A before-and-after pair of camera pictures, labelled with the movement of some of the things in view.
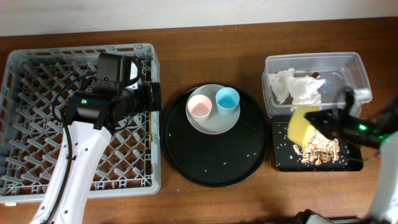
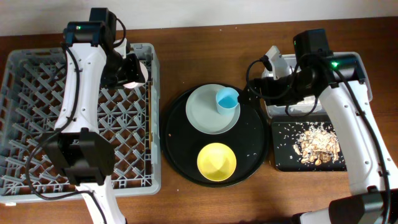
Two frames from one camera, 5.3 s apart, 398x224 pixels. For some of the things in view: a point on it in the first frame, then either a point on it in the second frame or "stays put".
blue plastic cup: x=227 y=99 stays put
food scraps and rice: x=321 y=149 stays put
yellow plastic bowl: x=300 y=130 -> x=216 y=162
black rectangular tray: x=285 y=158 stays put
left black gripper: x=156 y=97 -> x=132 y=70
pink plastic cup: x=199 y=107 -> x=138 y=84
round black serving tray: x=217 y=160 stays put
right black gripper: x=337 y=116 -> x=259 y=88
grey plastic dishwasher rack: x=32 y=133 stays put
